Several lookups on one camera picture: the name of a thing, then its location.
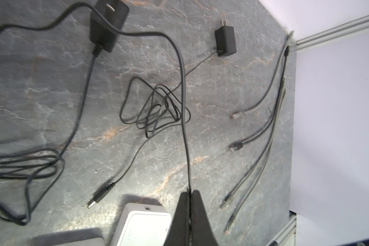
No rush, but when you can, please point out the white network switch box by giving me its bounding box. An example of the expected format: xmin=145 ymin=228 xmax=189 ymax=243
xmin=111 ymin=203 xmax=172 ymax=246

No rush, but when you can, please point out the black power adapter large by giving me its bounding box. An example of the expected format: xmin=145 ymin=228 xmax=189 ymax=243
xmin=0 ymin=2 xmax=191 ymax=226

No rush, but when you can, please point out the grey ethernet cable outer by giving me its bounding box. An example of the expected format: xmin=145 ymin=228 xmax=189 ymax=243
xmin=223 ymin=88 xmax=287 ymax=233

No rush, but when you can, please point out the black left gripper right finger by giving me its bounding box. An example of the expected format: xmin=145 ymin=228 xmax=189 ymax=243
xmin=191 ymin=190 xmax=218 ymax=246

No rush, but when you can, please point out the grey ethernet cable inner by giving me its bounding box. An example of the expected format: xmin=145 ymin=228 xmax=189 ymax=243
xmin=219 ymin=76 xmax=286 ymax=208

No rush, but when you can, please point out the aluminium frame rail right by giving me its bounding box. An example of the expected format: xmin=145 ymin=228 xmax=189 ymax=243
xmin=296 ymin=15 xmax=369 ymax=51

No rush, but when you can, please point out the grey ethernet cable curved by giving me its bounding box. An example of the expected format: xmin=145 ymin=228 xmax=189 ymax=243
xmin=231 ymin=30 xmax=294 ymax=120

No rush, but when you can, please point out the black ethernet cable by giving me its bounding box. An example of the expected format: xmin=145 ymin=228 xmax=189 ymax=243
xmin=228 ymin=46 xmax=290 ymax=153

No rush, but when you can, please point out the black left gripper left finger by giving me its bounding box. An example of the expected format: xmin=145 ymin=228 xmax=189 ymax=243
xmin=164 ymin=192 xmax=190 ymax=246

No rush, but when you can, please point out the black power adapter small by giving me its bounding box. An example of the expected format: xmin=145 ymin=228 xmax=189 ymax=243
xmin=87 ymin=20 xmax=236 ymax=209

